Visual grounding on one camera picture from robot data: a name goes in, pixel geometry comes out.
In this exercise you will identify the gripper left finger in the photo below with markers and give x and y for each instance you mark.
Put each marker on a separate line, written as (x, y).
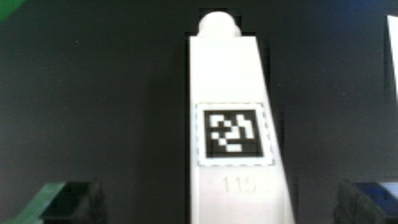
(69, 203)

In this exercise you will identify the white desk leg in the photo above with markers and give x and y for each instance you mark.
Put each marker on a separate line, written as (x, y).
(239, 186)

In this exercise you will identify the fiducial marker sheet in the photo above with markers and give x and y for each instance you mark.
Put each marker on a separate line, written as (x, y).
(394, 41)

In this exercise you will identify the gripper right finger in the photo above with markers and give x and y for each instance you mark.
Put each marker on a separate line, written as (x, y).
(367, 203)

